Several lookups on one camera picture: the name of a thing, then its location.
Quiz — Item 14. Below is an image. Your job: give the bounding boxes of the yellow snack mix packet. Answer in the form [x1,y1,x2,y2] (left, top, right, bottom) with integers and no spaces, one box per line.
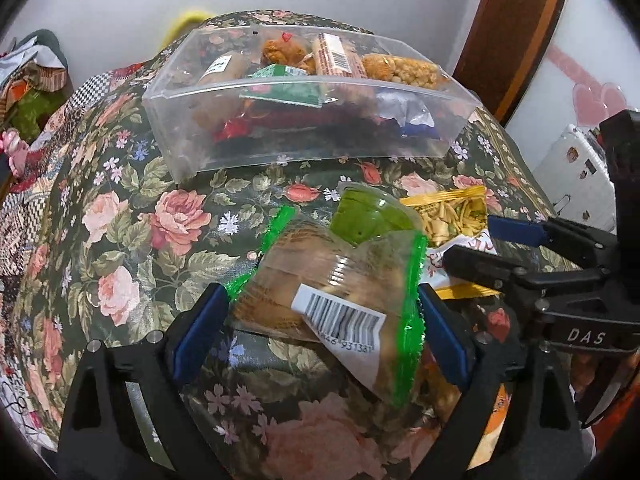
[400,185,498,300]

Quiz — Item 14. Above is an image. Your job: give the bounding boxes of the green edged clear cookie bag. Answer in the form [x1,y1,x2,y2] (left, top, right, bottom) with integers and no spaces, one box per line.
[227,206,426,408]

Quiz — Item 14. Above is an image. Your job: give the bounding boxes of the orange label rice cracker pack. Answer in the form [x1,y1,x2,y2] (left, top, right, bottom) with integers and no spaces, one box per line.
[468,384,511,469]

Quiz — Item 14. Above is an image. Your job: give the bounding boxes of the beige biscuit brick package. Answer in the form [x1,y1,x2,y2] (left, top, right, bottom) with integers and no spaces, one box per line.
[311,32,367,79]

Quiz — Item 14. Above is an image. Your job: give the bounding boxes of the floral green bedspread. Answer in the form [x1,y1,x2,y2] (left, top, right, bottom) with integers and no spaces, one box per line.
[1,52,551,479]

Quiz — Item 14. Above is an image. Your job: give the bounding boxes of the green jelly cup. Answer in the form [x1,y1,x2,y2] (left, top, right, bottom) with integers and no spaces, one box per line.
[330,182,423,246]

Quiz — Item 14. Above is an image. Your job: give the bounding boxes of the blue silver snack packet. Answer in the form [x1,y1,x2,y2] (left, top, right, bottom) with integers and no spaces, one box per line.
[375,90,438,139]

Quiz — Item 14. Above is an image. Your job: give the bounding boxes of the red snack packet in bin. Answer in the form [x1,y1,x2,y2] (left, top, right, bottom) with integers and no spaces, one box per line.
[213,113,281,142]

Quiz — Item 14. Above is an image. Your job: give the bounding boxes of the clear plastic storage bin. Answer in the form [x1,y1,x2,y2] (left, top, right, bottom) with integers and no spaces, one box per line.
[142,24,478,182]

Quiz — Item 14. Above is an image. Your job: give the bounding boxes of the golden puffed rice cake pack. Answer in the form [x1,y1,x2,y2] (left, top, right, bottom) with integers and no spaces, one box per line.
[361,53,447,89]

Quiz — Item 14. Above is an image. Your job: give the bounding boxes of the pink plush toy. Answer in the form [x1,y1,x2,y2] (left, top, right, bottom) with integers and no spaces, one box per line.
[1,128,29,178]

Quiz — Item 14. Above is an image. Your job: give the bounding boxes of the pile of clothes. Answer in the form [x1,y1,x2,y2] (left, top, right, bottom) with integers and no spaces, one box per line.
[1,29,73,143]

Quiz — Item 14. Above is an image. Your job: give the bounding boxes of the yellow plush object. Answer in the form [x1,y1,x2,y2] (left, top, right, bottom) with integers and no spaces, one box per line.
[160,10,216,50]

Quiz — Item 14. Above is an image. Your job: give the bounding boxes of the wooden door frame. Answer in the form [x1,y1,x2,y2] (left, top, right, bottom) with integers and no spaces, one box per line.
[454,0,565,125]

